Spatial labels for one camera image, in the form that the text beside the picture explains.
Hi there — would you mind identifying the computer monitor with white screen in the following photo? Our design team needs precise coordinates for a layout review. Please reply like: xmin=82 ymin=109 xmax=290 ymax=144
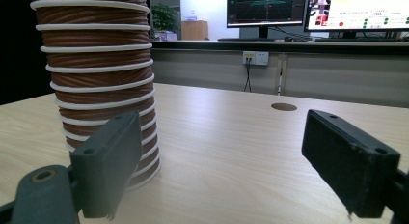
xmin=304 ymin=0 xmax=409 ymax=39

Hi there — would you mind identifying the computer monitor with dark screen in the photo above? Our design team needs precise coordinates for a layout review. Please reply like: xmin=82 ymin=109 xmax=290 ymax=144
xmin=226 ymin=0 xmax=309 ymax=39

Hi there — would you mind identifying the round brown cable hole cover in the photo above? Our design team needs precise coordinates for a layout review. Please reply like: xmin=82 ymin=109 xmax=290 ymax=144
xmin=270 ymin=102 xmax=298 ymax=112

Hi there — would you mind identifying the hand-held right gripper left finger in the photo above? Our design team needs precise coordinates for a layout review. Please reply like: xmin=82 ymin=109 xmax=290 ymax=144
xmin=69 ymin=110 xmax=143 ymax=219

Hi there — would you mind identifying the green potted plant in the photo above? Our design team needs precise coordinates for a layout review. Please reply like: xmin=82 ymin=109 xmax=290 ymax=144
xmin=151 ymin=3 xmax=181 ymax=42

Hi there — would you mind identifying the white wall socket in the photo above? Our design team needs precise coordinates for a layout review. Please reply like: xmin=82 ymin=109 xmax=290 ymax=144
xmin=242 ymin=50 xmax=270 ymax=67

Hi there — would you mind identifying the wooden cabinet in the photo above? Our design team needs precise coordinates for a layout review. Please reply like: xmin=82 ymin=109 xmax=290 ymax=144
xmin=180 ymin=19 xmax=209 ymax=42

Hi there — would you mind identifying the black keyboard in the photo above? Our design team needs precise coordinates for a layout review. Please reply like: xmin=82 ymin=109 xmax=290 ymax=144
xmin=217 ymin=37 xmax=286 ymax=42
xmin=314 ymin=37 xmax=400 ymax=43

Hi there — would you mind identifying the black power cable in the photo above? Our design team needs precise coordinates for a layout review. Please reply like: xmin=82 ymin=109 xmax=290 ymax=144
xmin=242 ymin=58 xmax=254 ymax=93

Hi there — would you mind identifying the stack of brown paper cups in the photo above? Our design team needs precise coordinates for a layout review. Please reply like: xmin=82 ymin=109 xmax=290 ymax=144
xmin=29 ymin=0 xmax=162 ymax=193

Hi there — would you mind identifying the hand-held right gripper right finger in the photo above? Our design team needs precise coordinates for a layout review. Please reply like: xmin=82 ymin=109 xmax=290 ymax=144
xmin=301 ymin=109 xmax=401 ymax=219

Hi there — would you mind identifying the long dark desk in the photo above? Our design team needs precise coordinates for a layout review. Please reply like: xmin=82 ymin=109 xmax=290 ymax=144
xmin=150 ymin=40 xmax=409 ymax=56

